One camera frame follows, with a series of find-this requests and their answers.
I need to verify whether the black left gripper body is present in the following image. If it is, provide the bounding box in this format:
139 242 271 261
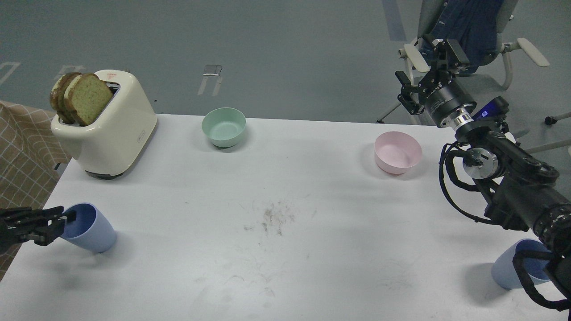
0 206 65 247

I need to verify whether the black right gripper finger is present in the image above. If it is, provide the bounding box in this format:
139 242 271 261
395 71 424 115
422 34 470 72

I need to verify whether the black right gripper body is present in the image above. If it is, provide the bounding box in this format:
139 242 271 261
412 70 476 129

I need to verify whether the blue cup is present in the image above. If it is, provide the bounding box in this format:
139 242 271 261
491 239 550 290
60 203 117 253

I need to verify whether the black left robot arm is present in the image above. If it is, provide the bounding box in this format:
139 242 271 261
0 206 77 254

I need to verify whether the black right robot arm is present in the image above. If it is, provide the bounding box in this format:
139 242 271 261
395 34 570 311

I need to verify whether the grey office chair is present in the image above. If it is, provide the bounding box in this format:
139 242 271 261
397 0 549 127

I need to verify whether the blue denim jacket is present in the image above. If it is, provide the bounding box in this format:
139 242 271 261
430 0 504 74

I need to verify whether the pink bowl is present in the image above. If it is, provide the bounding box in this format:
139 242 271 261
374 131 423 175

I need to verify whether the brown checkered cloth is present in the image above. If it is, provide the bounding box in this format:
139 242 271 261
0 100 72 281

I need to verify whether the cream toaster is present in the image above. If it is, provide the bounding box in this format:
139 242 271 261
51 70 157 179

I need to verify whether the front bread slice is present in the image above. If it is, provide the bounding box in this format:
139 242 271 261
63 73 113 126

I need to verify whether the bread slice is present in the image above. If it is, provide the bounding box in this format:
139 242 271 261
63 73 113 126
50 72 81 124

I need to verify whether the rear bread slice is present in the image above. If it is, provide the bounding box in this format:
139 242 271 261
50 72 81 124

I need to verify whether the green bowl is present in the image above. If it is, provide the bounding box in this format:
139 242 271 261
201 107 247 148

